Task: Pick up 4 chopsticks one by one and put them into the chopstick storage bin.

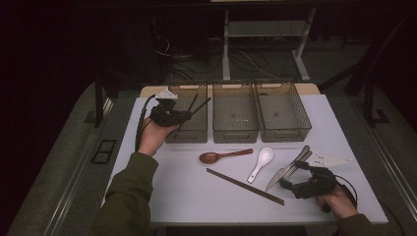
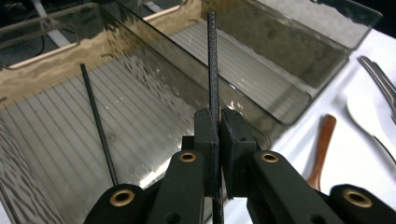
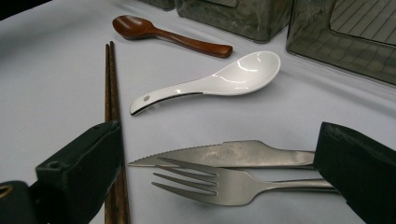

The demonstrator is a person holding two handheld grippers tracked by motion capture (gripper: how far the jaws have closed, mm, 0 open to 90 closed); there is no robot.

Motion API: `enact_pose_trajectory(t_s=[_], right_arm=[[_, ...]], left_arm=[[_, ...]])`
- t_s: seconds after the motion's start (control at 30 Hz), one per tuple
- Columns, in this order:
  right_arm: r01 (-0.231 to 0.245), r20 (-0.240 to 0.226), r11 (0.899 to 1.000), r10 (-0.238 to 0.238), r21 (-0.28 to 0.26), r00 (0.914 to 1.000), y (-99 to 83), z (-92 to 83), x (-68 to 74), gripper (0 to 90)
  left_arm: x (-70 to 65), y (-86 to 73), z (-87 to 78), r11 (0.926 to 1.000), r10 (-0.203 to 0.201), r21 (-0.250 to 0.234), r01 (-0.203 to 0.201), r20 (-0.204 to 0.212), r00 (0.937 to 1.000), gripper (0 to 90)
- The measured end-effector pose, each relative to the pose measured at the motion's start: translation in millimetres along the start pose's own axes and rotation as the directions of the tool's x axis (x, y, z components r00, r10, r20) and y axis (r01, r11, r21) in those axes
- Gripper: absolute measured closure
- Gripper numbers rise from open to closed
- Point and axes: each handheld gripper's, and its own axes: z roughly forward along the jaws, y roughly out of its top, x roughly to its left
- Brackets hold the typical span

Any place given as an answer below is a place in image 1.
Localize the hand-held gripper black cable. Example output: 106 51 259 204
335 175 359 208
135 93 157 152

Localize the white ceramic spoon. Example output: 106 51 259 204
246 147 274 184

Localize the black chopstick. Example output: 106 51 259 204
176 92 200 132
191 97 212 116

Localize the white floor cable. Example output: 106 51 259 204
237 48 281 80

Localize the right hand-held gripper black cable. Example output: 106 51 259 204
335 175 359 208

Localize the clear brown storage bin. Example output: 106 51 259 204
160 82 209 145
211 82 260 145
255 80 313 143

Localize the person's right hand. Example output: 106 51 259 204
316 186 358 220

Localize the tangle of black floor cables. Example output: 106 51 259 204
153 32 296 82

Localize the white metal stand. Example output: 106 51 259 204
221 8 318 83

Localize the steel table knife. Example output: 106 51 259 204
265 145 311 193

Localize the left hand-held gripper black cable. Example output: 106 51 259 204
135 93 157 152

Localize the white table cover sheet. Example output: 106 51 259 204
96 93 389 226

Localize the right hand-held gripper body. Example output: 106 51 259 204
293 153 352 200

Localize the black upright stand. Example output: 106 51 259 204
83 72 114 129

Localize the black slanted stand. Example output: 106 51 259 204
318 9 416 127

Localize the brown wooden spoon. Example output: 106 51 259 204
199 147 255 165

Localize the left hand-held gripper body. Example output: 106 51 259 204
149 89 185 127

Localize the metal floor rail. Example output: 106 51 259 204
360 124 417 210
42 131 99 236

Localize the person's left hand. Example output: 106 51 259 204
138 115 180 156

